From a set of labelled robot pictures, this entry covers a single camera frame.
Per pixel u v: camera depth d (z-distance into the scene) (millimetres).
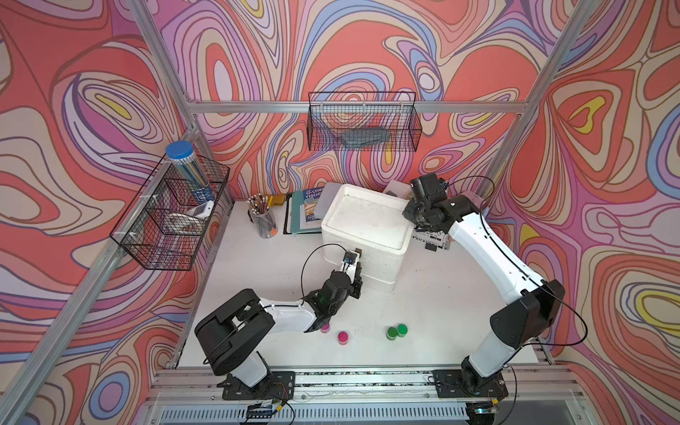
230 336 442
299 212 1141
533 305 423
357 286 754
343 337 799
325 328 822
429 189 595
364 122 965
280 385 730
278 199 1211
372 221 821
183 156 696
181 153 694
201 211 725
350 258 749
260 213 986
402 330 809
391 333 806
